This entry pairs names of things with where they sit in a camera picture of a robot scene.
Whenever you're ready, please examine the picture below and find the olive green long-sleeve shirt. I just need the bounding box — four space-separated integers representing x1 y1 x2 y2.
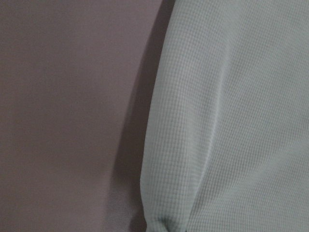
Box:
140 0 309 232

